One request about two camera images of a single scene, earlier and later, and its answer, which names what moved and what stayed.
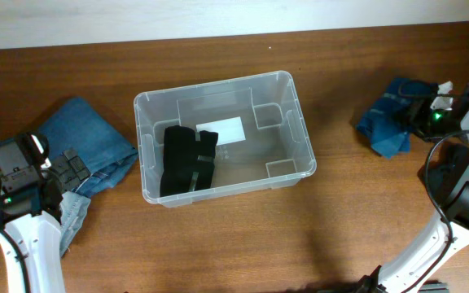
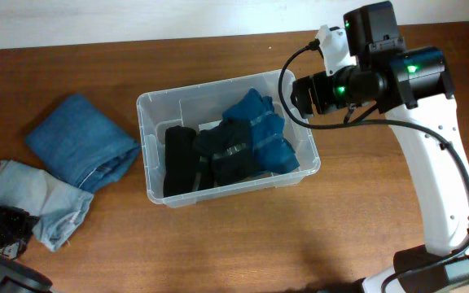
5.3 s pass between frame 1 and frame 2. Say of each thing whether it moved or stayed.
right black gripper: moved
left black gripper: moved
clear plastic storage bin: stayed
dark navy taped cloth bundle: moved
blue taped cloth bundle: moved
